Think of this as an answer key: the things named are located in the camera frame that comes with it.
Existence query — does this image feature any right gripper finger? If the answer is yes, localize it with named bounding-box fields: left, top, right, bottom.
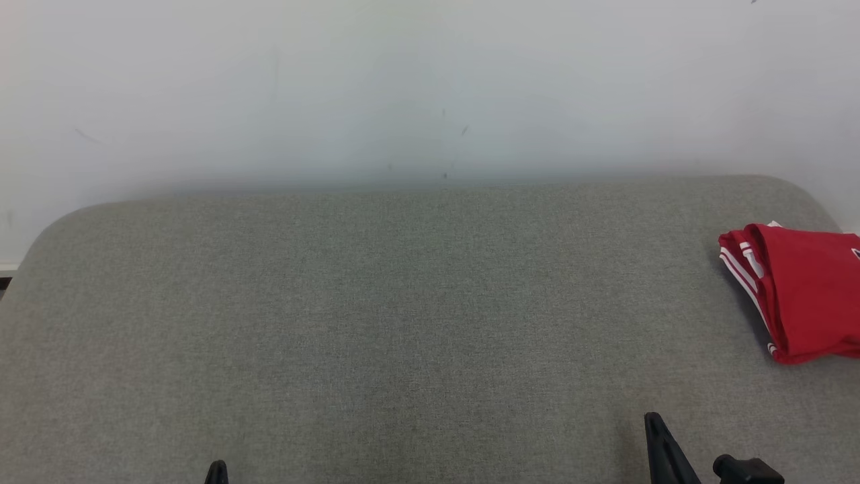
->
left=643, top=411, right=703, bottom=484

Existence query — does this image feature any red jersey with white sleeves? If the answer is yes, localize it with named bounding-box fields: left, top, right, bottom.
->
left=717, top=220, right=860, bottom=366

